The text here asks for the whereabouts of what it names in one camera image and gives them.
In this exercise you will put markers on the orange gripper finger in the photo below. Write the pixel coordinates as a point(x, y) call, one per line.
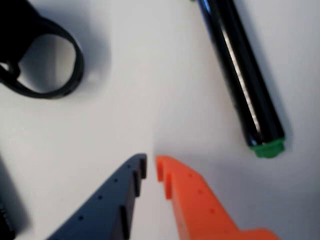
point(197, 212)

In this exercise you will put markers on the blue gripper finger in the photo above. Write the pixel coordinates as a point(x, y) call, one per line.
point(107, 212)

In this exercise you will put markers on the black marker with green cap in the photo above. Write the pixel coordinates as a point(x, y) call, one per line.
point(237, 62)

